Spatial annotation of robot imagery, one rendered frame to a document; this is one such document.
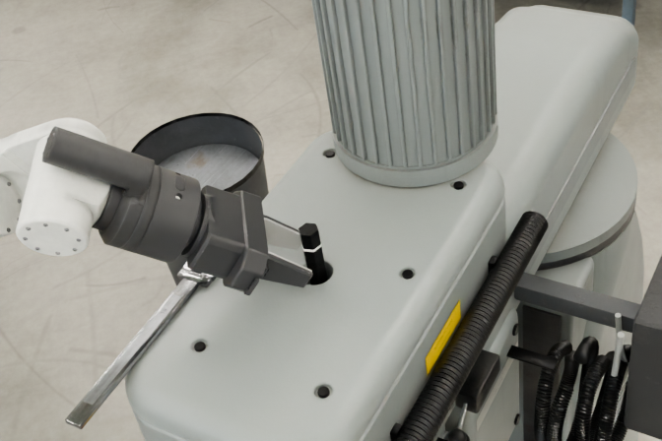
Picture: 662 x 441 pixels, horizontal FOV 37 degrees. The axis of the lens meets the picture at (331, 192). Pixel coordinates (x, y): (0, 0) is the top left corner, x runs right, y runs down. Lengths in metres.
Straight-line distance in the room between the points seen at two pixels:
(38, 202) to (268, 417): 0.29
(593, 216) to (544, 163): 0.21
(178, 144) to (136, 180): 2.71
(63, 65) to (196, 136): 1.85
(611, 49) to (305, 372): 0.87
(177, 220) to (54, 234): 0.11
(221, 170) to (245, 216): 2.50
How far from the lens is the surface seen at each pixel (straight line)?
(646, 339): 1.24
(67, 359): 3.75
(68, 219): 0.91
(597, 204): 1.62
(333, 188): 1.16
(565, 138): 1.47
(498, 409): 1.46
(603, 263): 1.62
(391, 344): 0.99
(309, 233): 1.02
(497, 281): 1.15
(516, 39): 1.63
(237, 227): 0.99
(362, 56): 1.05
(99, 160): 0.91
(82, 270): 4.06
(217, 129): 3.60
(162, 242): 0.96
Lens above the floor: 2.64
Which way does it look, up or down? 40 degrees down
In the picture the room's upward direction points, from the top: 10 degrees counter-clockwise
